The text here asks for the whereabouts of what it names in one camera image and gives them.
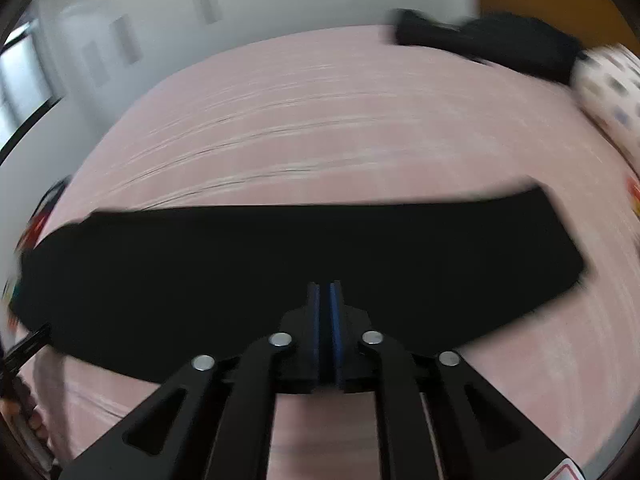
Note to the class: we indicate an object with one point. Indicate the pile of black clothes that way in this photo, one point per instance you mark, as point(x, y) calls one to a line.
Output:
point(500, 40)

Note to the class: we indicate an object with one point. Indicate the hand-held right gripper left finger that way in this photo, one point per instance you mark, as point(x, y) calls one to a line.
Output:
point(314, 330)

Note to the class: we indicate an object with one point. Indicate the row of colourful gift boxes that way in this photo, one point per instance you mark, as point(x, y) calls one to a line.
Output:
point(40, 220)

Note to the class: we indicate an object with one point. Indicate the person's left hand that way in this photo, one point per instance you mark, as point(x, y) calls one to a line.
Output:
point(36, 419)

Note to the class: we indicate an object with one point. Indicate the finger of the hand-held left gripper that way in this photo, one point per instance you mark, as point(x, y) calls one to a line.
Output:
point(27, 347)

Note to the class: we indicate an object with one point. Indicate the black pants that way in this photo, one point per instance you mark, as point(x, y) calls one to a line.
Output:
point(250, 260)

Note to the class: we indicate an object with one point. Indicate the pink plaid bed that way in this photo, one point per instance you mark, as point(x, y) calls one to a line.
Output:
point(325, 125)

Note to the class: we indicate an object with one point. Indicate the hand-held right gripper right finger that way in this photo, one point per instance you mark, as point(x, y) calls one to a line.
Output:
point(335, 330)

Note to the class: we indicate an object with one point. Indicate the black framed window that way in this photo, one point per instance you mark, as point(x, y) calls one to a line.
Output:
point(20, 85)

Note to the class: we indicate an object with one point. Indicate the heart print rolled blanket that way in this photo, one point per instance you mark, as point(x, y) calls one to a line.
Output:
point(610, 90)

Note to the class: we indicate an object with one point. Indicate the white wardrobe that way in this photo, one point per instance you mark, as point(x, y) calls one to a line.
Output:
point(250, 0)

